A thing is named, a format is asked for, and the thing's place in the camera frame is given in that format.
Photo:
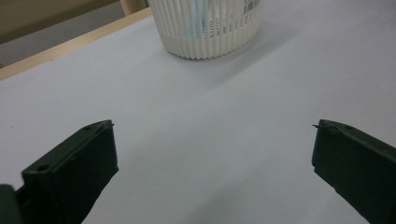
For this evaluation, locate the white plastic basket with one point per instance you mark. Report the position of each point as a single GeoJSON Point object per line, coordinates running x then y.
{"type": "Point", "coordinates": [174, 37]}

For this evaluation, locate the white table cover sheet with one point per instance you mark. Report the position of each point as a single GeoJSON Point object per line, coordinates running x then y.
{"type": "Point", "coordinates": [202, 124]}

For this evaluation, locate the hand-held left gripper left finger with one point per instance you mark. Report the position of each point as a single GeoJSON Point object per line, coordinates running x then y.
{"type": "Point", "coordinates": [74, 174]}

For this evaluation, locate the light blue hairbrush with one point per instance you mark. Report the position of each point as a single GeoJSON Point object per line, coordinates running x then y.
{"type": "Point", "coordinates": [196, 18]}

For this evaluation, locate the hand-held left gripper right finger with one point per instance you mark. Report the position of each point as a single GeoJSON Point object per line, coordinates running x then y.
{"type": "Point", "coordinates": [361, 171]}

